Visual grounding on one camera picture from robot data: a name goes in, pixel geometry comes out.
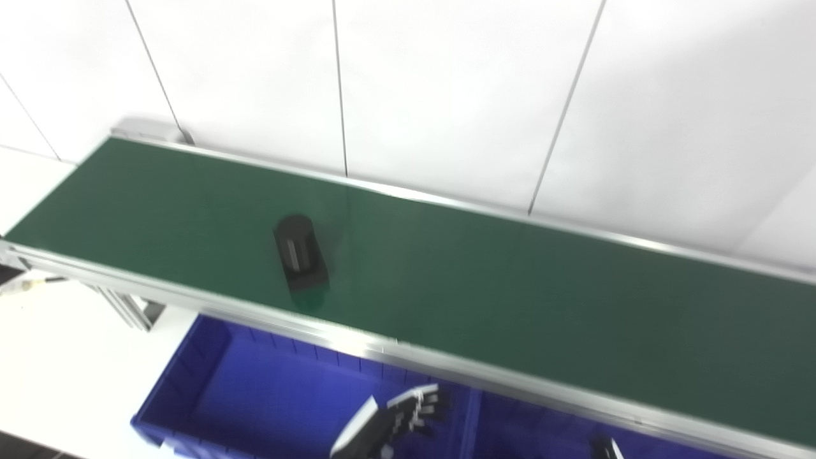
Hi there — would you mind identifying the black cylindrical block part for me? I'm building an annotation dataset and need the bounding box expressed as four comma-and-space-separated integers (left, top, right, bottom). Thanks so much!
273, 214, 331, 293

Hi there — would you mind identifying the aluminium conveyor leg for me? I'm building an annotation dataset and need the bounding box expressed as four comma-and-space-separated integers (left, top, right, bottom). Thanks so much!
82, 284, 167, 333

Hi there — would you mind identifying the green conveyor belt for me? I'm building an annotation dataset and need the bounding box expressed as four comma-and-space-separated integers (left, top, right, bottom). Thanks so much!
0, 129, 816, 459
5, 137, 816, 448

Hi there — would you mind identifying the blue plastic bin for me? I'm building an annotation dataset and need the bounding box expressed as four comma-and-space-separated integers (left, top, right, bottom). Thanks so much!
130, 313, 480, 459
469, 389, 734, 459

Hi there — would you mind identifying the grey conveyor power cable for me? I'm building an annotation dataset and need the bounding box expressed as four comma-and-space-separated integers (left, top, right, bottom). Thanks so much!
0, 265, 68, 298

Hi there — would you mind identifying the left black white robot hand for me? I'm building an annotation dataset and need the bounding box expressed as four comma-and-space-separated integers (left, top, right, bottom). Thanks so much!
330, 383, 451, 459

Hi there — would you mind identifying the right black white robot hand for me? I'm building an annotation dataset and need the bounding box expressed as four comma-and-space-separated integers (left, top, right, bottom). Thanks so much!
589, 435, 625, 459

